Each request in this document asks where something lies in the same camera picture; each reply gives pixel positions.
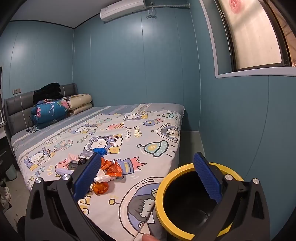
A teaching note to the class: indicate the white slipper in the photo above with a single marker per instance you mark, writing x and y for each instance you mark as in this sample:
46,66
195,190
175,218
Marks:
4,191
5,201

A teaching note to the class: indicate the bed with cartoon sheet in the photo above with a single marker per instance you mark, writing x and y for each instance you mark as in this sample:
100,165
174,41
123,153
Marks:
150,129

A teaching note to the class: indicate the blue floral pillow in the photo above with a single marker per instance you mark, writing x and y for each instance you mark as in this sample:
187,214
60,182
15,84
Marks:
48,111

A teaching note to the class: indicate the black wrapper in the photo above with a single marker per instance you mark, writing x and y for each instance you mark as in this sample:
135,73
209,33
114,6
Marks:
82,161

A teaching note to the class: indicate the black folded clothing pile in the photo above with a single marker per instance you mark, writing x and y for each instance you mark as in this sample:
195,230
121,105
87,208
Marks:
48,91

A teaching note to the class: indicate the white air conditioner pipe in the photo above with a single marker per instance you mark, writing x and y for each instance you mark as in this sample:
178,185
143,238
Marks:
171,5

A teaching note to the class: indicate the window with white frame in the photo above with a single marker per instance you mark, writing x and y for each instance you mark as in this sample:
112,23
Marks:
252,34

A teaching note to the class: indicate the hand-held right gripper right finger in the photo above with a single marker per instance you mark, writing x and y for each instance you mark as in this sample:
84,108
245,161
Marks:
205,173

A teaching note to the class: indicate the person's left hand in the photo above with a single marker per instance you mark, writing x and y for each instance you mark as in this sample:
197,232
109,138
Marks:
150,238

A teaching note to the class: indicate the beige folded quilt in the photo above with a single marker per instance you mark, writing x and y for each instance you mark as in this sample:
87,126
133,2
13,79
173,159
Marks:
79,102

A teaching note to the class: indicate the clear plastic wrapper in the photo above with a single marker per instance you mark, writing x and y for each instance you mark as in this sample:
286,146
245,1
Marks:
72,166

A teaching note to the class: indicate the wall socket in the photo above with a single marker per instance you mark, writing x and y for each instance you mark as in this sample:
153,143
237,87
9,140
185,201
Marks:
17,90

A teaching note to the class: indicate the green waste basket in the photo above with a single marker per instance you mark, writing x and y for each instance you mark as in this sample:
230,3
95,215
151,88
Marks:
10,172

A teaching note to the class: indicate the blue plastic bag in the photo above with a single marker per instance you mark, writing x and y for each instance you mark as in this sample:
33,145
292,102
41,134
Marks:
100,151

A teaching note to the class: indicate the pink tissue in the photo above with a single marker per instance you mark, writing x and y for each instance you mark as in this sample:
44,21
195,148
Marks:
72,157

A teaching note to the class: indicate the black trash bin yellow rim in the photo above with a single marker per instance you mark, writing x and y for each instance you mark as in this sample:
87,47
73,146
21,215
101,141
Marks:
161,185

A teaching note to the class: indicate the grey padded headboard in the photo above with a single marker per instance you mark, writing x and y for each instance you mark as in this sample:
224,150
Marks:
18,104

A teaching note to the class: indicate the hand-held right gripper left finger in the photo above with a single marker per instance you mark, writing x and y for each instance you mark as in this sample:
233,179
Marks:
91,169

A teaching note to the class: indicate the white air conditioner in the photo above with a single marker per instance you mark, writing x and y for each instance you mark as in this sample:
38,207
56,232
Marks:
122,10

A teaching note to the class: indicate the large orange wrapper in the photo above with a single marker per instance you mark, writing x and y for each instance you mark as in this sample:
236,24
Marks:
113,170

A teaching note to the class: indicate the small orange wrapper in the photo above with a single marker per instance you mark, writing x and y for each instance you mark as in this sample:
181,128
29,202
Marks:
100,187

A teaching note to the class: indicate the white tissue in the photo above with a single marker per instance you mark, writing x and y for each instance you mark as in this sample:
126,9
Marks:
103,178

